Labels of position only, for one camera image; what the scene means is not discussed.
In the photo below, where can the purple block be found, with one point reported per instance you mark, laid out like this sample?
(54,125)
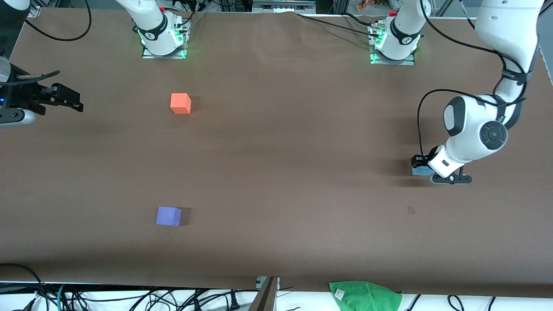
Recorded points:
(167,216)

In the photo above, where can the blue block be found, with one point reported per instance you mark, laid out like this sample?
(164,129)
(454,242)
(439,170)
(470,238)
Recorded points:
(421,171)

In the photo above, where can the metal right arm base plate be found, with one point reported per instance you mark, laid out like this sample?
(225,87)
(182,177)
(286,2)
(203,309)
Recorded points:
(149,54)

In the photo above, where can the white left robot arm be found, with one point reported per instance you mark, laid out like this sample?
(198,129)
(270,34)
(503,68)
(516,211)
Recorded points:
(471,129)

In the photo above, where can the green cloth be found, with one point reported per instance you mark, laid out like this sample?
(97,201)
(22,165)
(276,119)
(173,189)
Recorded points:
(365,297)

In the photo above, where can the brown table cover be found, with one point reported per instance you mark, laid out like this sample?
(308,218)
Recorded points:
(281,194)

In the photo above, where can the orange block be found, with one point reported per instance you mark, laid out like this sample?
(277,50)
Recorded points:
(180,103)

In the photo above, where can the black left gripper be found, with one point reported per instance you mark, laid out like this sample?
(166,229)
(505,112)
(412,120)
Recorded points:
(418,161)

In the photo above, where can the grey metal post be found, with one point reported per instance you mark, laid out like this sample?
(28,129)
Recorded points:
(264,298)

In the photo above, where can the aluminium corner bracket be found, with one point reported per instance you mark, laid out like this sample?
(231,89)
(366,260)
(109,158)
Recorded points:
(33,11)

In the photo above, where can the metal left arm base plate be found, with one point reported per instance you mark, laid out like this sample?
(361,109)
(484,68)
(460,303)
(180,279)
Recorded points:
(409,60)

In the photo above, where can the black power plug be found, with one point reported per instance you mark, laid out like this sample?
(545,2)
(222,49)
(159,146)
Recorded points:
(234,301)

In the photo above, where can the grey box with ports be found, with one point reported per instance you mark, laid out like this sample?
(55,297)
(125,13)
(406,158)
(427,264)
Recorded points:
(283,5)

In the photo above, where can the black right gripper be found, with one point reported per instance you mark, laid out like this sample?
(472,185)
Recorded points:
(19,96)

